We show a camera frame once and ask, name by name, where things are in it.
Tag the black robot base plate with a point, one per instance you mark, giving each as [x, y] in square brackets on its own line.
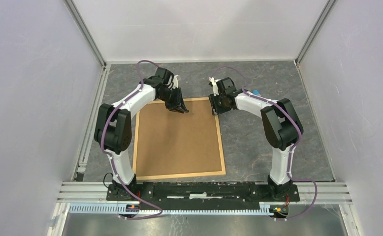
[203, 195]

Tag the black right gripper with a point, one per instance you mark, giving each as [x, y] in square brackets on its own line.
[215, 109]

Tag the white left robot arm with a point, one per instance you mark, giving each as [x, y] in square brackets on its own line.
[113, 130]

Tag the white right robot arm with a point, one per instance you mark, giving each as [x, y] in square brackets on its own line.
[281, 124]

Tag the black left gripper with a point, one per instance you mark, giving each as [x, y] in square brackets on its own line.
[178, 105]

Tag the wooden picture frame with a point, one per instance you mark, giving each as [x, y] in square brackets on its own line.
[174, 145]

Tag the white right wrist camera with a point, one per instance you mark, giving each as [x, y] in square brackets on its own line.
[213, 84]

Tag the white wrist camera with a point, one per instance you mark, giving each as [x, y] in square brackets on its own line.
[175, 82]
[213, 84]

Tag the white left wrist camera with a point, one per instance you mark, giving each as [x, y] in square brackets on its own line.
[175, 82]

